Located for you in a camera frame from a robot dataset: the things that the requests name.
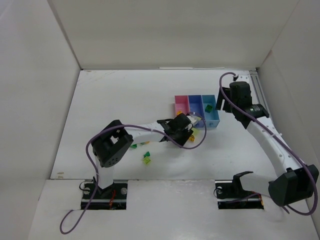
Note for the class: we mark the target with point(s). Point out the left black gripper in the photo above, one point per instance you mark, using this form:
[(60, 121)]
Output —
[(186, 126)]

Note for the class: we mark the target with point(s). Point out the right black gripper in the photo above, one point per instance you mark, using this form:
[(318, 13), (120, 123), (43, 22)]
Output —
[(225, 103)]

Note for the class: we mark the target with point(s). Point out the lime yellow lego brick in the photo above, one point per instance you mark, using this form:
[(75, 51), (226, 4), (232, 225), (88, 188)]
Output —
[(146, 160)]

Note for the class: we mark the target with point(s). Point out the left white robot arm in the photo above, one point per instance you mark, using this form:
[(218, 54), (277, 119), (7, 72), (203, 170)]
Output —
[(114, 141)]

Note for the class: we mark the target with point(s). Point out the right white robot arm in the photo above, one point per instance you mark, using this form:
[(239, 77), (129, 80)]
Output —
[(294, 180)]

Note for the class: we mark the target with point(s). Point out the orange striped lego brick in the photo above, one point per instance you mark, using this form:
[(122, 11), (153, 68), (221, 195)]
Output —
[(191, 138)]

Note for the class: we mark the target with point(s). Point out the light yellow lego on orange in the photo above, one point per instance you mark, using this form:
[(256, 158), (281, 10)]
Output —
[(195, 131)]

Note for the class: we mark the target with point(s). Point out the light blue plastic bin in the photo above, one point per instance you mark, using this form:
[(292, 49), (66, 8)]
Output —
[(211, 115)]

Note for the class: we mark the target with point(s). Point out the purple plastic bin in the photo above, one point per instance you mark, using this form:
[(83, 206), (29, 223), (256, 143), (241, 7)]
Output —
[(196, 105)]

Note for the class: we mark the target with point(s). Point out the pink plastic bin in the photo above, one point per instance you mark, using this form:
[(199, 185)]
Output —
[(181, 104)]

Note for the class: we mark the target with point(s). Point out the dark green wedge lego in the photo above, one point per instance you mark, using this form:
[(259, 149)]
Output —
[(147, 154)]

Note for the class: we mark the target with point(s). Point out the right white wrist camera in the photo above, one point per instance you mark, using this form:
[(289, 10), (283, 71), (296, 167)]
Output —
[(241, 78)]

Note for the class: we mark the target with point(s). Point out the aluminium rail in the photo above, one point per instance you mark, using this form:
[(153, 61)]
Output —
[(260, 95)]

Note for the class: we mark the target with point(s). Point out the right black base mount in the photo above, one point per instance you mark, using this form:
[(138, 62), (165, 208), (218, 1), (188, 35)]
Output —
[(231, 195)]

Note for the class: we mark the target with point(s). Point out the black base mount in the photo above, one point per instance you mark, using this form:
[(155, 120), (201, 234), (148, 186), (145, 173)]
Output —
[(113, 197), (231, 195)]

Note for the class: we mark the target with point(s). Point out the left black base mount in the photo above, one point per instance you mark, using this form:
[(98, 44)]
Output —
[(113, 197)]

